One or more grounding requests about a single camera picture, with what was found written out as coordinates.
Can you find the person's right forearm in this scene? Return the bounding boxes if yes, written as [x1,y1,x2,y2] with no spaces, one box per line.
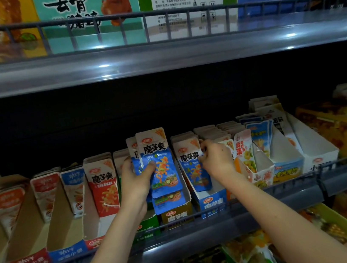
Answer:
[222,160,347,263]

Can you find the person's right hand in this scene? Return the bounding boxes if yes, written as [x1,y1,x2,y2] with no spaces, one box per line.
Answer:
[197,136,241,188]

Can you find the row of snack display cartons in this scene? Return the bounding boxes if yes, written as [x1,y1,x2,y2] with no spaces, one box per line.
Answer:
[0,87,347,263]

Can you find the handful of blue snack packets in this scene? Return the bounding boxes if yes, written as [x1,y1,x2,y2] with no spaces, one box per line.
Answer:
[125,125,188,218]

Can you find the pile of orange yellow packets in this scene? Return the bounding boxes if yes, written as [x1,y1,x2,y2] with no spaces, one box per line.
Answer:
[220,227,284,263]

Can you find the person's left forearm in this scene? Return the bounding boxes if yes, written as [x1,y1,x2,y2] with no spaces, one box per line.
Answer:
[56,204,157,263]

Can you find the person's left hand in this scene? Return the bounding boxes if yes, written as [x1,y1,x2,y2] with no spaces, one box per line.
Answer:
[113,152,164,219]

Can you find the grey metal store shelf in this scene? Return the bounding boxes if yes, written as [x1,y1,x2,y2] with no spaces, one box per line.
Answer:
[0,0,347,263]

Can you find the green printed carton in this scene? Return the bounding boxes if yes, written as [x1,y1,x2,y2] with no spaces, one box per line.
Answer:
[33,0,149,57]

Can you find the lime green display tray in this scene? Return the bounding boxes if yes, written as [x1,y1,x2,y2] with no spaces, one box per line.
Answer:
[300,199,347,256]

